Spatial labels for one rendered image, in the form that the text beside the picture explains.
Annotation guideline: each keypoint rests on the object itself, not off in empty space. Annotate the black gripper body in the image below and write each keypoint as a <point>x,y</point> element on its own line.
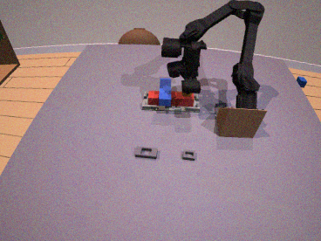
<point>190,84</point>

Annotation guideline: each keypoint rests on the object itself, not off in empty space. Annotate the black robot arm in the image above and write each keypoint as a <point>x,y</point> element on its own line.
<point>243,71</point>

